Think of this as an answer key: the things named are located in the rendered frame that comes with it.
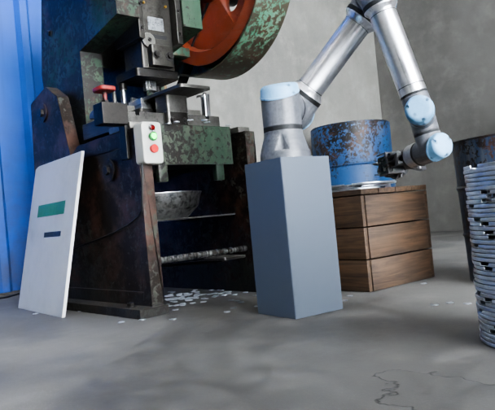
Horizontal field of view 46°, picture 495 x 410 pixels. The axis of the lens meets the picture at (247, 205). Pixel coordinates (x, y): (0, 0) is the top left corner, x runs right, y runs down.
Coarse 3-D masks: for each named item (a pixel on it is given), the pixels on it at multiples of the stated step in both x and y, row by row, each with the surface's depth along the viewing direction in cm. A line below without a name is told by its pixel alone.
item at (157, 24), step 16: (144, 0) 222; (160, 0) 227; (144, 16) 221; (160, 16) 226; (160, 32) 226; (128, 48) 226; (144, 48) 220; (160, 48) 221; (128, 64) 227; (144, 64) 220; (160, 64) 221
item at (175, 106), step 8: (168, 88) 209; (176, 88) 205; (184, 88) 207; (192, 88) 208; (200, 88) 209; (208, 88) 212; (152, 96) 216; (160, 96) 216; (168, 96) 214; (176, 96) 217; (184, 96) 219; (160, 104) 216; (168, 104) 214; (176, 104) 216; (184, 104) 219; (160, 112) 217; (168, 112) 214; (176, 112) 216; (184, 112) 219; (168, 120) 214; (176, 120) 216; (184, 120) 218
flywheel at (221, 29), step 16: (208, 0) 254; (224, 0) 250; (240, 0) 242; (208, 16) 257; (224, 16) 250; (240, 16) 237; (208, 32) 258; (224, 32) 250; (240, 32) 238; (192, 48) 265; (208, 48) 259; (224, 48) 246; (192, 64) 262; (208, 64) 255
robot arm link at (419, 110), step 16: (368, 0) 161; (384, 0) 159; (368, 16) 164; (384, 16) 160; (384, 32) 160; (400, 32) 159; (384, 48) 161; (400, 48) 159; (400, 64) 159; (416, 64) 159; (400, 80) 159; (416, 80) 158; (400, 96) 161; (416, 96) 156; (416, 112) 156; (432, 112) 155
